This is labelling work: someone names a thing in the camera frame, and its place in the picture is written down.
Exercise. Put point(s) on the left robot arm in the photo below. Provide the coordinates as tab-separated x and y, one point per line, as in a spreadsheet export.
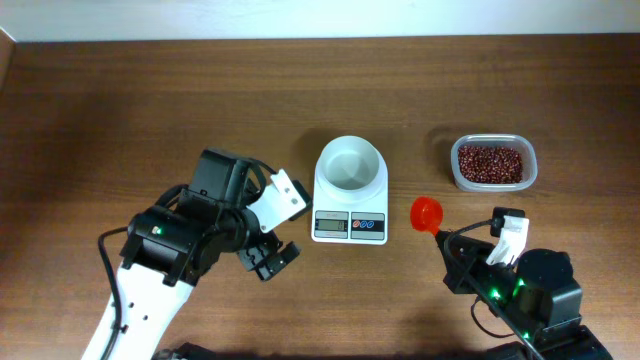
233	204

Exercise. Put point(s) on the red adzuki beans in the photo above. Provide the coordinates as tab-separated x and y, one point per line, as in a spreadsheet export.
490	165

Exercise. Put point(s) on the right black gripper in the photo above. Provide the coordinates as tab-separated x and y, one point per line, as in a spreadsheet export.
454	251

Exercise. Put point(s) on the clear plastic container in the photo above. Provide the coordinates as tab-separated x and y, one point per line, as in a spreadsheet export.
516	142

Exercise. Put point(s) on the white digital kitchen scale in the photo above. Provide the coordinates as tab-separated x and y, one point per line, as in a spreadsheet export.
363	222

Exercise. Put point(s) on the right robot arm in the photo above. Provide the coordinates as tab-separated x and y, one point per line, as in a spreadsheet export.
538	299

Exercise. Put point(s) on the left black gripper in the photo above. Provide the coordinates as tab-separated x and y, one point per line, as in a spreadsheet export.
268	244

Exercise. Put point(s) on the orange plastic measuring scoop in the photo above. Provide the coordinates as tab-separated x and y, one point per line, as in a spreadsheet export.
426	215

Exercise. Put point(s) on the white round bowl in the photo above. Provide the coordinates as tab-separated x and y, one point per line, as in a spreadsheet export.
350	168

